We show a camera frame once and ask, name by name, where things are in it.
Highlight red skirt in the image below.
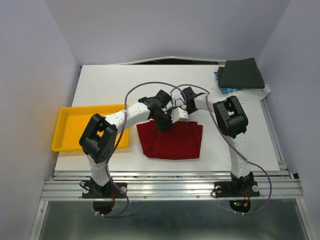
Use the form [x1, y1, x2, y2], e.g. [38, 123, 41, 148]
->
[136, 120, 203, 160]

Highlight dark grey dotted skirt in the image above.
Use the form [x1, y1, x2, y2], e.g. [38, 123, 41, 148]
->
[217, 57, 265, 89]

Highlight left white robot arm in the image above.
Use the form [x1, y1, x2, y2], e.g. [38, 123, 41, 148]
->
[79, 90, 173, 197]

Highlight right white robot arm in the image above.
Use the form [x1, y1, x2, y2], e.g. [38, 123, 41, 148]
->
[182, 86, 256, 198]

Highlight blue floral skirt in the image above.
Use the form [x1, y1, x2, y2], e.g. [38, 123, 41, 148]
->
[214, 71, 242, 94]

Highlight white paper sheet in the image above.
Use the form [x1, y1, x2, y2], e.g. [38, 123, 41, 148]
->
[211, 85, 271, 104]

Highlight yellow plastic tray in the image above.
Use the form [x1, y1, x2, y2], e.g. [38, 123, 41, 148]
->
[51, 104, 124, 153]

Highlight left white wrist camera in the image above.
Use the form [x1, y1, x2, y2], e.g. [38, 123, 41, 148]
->
[170, 107, 189, 124]

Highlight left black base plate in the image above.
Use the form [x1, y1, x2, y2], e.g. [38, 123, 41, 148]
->
[79, 180, 125, 217]

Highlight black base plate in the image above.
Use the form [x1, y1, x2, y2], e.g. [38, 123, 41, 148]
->
[79, 180, 125, 217]
[211, 181, 260, 214]

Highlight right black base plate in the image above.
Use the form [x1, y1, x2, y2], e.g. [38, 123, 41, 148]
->
[211, 181, 260, 214]

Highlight aluminium mounting rail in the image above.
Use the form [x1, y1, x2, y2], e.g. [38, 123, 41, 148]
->
[40, 163, 304, 201]

